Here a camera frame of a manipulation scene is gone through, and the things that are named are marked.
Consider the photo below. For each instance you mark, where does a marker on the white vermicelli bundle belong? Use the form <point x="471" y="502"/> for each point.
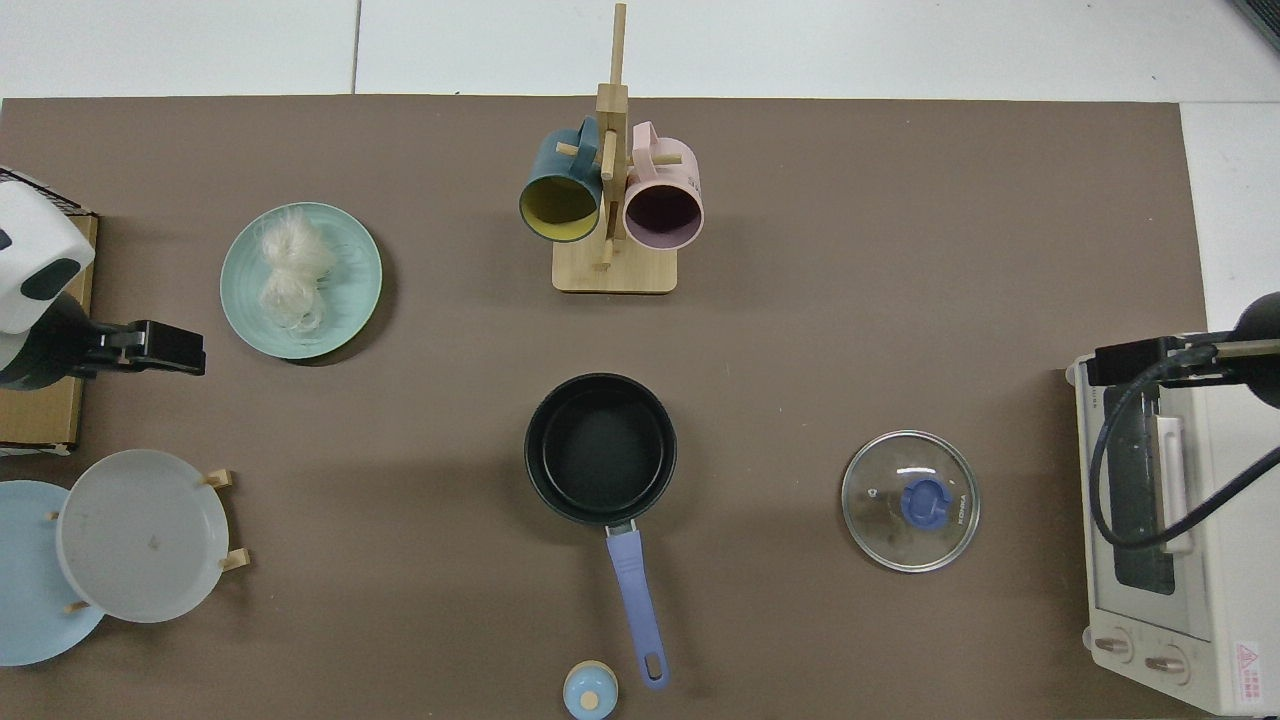
<point x="290" y="260"/>

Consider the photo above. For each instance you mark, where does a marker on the glass lid with blue knob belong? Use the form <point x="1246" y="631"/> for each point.
<point x="925" y="503"/>

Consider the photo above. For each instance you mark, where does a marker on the light blue plate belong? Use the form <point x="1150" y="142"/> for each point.
<point x="30" y="600"/>

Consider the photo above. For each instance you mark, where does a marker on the dark teal cup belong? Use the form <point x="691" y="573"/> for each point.
<point x="550" y="160"/>

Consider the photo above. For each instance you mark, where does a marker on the dark grey striped panel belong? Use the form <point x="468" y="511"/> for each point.
<point x="1262" y="18"/>

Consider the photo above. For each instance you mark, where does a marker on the mint green plate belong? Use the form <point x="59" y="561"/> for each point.
<point x="352" y="300"/>

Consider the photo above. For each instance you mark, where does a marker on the brown table cloth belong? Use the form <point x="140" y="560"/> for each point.
<point x="900" y="250"/>

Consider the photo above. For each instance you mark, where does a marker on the grey plate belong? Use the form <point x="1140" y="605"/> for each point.
<point x="140" y="530"/>

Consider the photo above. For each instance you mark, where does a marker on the pale toaster oven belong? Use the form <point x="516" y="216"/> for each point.
<point x="1240" y="560"/>

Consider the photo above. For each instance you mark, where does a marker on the small blue round thing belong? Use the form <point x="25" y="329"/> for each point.
<point x="580" y="692"/>

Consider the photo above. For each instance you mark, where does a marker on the wooden cup stand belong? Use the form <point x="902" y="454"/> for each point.
<point x="615" y="275"/>

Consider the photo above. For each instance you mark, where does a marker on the pink cup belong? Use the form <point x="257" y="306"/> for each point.
<point x="672" y="175"/>

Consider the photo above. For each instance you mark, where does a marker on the wooden plate rack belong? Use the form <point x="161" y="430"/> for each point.
<point x="222" y="478"/>

